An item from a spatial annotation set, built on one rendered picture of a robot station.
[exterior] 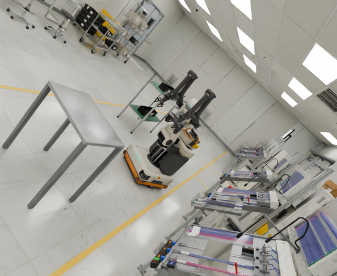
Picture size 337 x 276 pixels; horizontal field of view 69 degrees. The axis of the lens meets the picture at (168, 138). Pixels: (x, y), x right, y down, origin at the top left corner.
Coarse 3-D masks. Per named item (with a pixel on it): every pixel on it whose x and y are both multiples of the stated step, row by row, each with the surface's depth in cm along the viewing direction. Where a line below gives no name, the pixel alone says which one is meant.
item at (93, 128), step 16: (64, 96) 202; (80, 96) 223; (32, 112) 213; (80, 112) 202; (96, 112) 224; (16, 128) 218; (64, 128) 252; (80, 128) 184; (96, 128) 202; (112, 128) 223; (48, 144) 258; (80, 144) 178; (96, 144) 186; (112, 144) 202; (96, 176) 226; (80, 192) 230; (32, 208) 201
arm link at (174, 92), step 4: (188, 72) 315; (188, 76) 313; (192, 76) 310; (184, 80) 315; (188, 80) 316; (180, 84) 317; (184, 84) 318; (176, 88) 319; (180, 88) 319; (172, 92) 324; (176, 92) 321
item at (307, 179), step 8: (328, 168) 244; (288, 176) 308; (304, 176) 303; (296, 184) 252; (304, 184) 249; (288, 192) 255; (296, 192) 252; (312, 192) 247; (296, 200) 252; (296, 208) 255; (184, 216) 374; (232, 224) 308
